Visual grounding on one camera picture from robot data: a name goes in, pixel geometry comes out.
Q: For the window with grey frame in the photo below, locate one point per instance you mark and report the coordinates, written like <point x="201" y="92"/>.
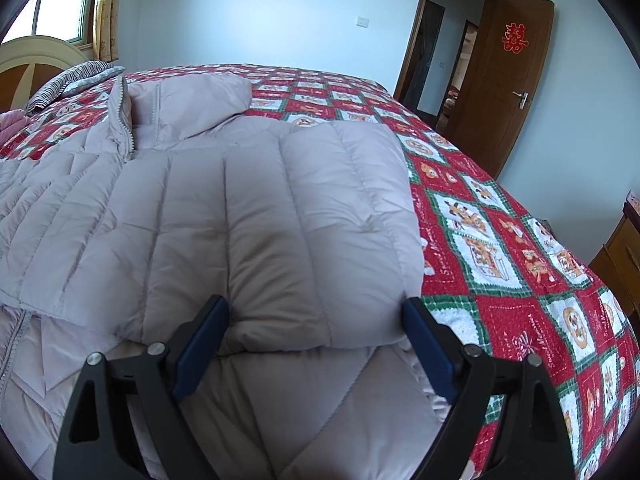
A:
<point x="67" y="20"/>

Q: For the white wall switch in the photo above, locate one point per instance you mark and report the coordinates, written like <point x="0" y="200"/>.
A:
<point x="362" y="22"/>

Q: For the red patterned bed quilt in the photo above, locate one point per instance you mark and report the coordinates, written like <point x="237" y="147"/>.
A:
<point x="494" y="273"/>

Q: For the striped grey pillow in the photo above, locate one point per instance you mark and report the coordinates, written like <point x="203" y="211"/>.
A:
<point x="70" y="82"/>

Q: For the silver door handle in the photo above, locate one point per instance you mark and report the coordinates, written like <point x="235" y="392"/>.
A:
<point x="523" y="99"/>

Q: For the light pink puffer jacket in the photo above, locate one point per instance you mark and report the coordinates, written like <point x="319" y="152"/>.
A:
<point x="120" y="233"/>

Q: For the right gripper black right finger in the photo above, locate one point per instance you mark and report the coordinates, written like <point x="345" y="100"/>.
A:
<point x="531" y="440"/>

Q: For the folded pink blanket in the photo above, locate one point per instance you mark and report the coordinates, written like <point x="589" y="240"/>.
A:
<point x="11" y="123"/>

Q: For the yellow right curtain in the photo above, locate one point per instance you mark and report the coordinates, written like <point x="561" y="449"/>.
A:
<point x="105" y="30"/>

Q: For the cream and brown headboard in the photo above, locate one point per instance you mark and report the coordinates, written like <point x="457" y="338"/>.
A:
<point x="27" y="63"/>

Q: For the brown wooden cabinet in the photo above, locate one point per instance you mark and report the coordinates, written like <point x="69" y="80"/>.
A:
<point x="617" y="261"/>

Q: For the brown wooden door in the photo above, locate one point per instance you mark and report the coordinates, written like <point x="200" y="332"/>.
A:
<point x="486" y="120"/>

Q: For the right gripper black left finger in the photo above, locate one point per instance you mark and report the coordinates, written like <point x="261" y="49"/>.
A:
<point x="97" y="439"/>

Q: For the red double happiness decoration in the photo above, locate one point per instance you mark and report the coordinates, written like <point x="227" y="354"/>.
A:
<point x="514" y="38"/>

